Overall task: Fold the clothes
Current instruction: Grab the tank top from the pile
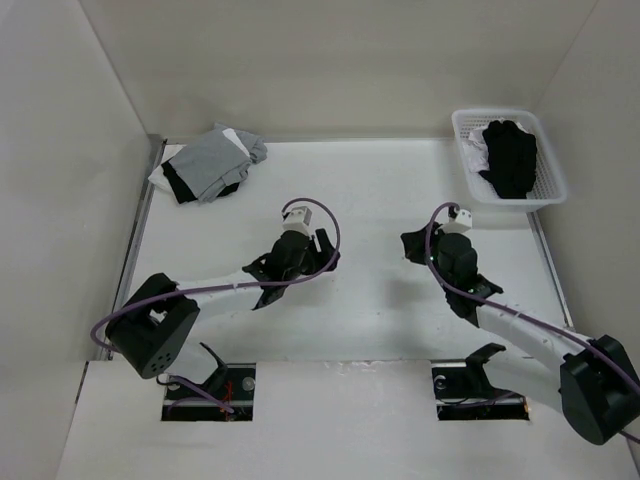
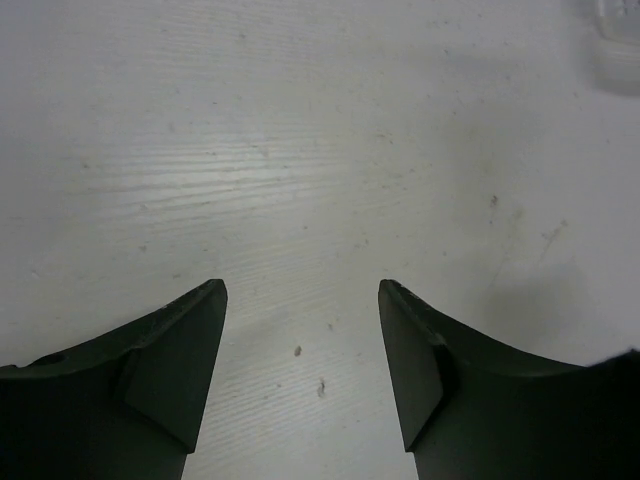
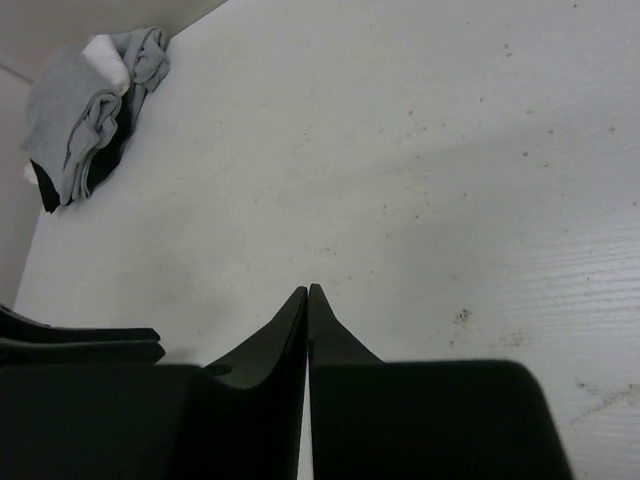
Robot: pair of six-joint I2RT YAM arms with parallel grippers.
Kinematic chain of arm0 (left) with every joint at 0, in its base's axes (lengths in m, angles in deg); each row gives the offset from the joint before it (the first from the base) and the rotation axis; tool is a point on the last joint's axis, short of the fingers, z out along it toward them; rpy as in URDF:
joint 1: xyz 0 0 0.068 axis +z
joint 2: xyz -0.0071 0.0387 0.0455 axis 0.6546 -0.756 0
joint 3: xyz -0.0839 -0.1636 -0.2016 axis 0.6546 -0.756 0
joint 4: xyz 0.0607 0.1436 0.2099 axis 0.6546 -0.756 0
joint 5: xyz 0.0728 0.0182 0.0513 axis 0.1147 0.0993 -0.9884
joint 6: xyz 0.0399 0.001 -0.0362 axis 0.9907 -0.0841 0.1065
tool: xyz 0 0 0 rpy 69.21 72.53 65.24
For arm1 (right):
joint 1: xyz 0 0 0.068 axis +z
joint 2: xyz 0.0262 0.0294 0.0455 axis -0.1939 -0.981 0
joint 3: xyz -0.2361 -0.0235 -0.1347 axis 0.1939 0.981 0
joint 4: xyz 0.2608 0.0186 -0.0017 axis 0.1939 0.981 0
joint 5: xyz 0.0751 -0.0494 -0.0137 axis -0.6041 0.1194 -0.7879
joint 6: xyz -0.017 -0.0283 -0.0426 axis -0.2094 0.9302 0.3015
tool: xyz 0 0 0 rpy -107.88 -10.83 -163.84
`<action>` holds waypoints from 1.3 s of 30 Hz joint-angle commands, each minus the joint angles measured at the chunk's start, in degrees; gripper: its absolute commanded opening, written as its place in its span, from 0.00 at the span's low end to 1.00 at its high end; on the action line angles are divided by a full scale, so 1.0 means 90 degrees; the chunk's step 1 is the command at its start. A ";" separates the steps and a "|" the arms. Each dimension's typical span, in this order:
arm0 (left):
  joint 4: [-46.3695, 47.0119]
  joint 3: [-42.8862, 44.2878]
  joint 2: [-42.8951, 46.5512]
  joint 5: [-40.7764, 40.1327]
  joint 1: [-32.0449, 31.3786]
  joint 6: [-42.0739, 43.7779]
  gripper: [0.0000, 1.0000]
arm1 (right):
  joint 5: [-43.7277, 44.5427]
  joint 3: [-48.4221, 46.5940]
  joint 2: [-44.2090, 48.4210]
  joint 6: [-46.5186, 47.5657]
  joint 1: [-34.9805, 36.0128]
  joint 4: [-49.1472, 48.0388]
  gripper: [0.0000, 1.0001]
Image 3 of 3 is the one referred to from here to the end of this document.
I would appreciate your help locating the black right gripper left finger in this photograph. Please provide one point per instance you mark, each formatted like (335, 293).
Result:
(100, 403)

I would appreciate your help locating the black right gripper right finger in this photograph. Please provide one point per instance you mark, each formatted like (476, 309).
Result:
(461, 419)

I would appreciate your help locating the grey folded tank top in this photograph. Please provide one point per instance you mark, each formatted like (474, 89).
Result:
(144, 54)

